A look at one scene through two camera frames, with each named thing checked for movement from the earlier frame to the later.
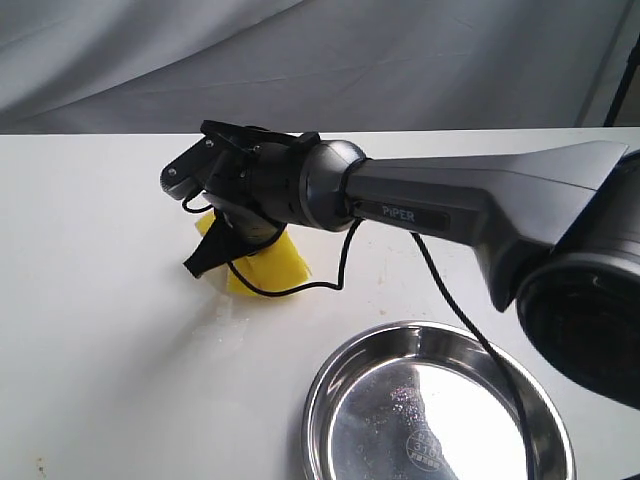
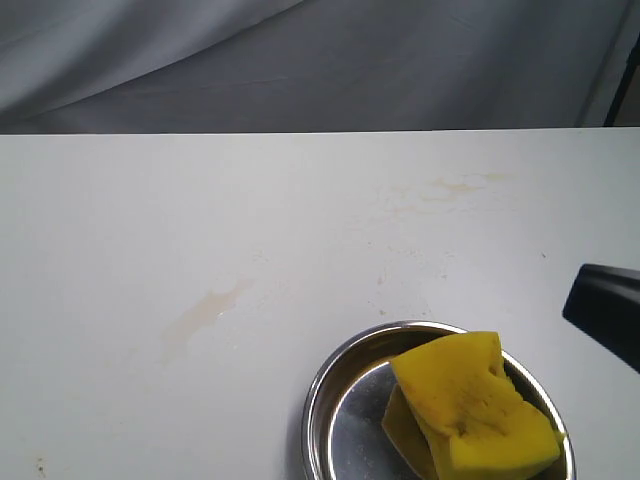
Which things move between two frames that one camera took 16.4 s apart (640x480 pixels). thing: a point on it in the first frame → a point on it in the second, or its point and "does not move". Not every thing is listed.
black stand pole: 633,60 does not move
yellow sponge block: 276,265 → 458,409
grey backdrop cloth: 167,67 does not move
